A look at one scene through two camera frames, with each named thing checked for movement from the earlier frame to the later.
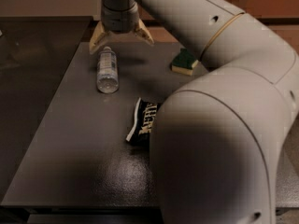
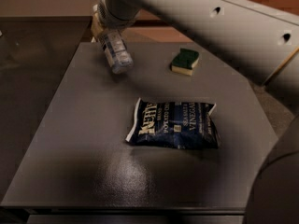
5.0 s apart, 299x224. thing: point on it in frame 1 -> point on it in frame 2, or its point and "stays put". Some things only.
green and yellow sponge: [184, 62] stays put
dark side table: [35, 52] stays put
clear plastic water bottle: [107, 75] -> [117, 51]
